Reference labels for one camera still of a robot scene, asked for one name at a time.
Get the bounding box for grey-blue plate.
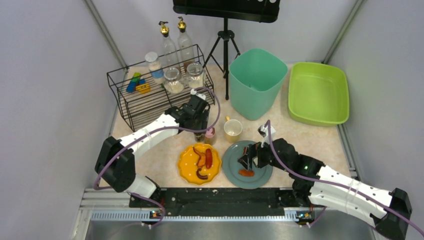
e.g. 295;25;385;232
222;140;273;190

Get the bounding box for black lid spice jar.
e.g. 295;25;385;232
194;132;205;143

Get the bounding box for pink lid spice jar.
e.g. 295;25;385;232
204;127;216;146

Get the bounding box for cream yellow mug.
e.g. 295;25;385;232
223;116;243;143

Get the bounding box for large clear glass jar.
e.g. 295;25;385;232
163;67;184;94

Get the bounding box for yellow scalloped plate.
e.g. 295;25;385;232
177;143;222;186

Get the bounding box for blue label jar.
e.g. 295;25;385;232
144;51;164;85

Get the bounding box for oil bottle gold cap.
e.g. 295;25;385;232
177;16;195;70
158;21;181;71

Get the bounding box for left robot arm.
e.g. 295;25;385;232
94;93;210;198

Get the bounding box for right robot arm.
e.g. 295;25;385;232
237;138;412;240

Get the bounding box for orange fried piece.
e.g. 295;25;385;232
238;169;255;177

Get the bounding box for black tripod stand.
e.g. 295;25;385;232
202;17;241;100

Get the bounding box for colourful toy blocks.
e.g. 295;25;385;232
126;72;151;94

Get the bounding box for teal plastic bin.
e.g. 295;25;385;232
229;48;289;121

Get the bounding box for green plastic tub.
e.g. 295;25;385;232
287;62;350;127

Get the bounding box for black panel on tripod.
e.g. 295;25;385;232
172;0;280;23

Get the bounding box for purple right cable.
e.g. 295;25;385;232
264;119;424;237

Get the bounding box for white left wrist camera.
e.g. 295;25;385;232
190;88;206;101

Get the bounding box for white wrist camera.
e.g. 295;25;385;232
190;88;206;101
258;123;276;148

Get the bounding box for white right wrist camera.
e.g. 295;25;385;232
258;123;276;148

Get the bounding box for black wire rack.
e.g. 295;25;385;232
106;43;216;133

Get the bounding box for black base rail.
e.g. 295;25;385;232
82;185;362;228

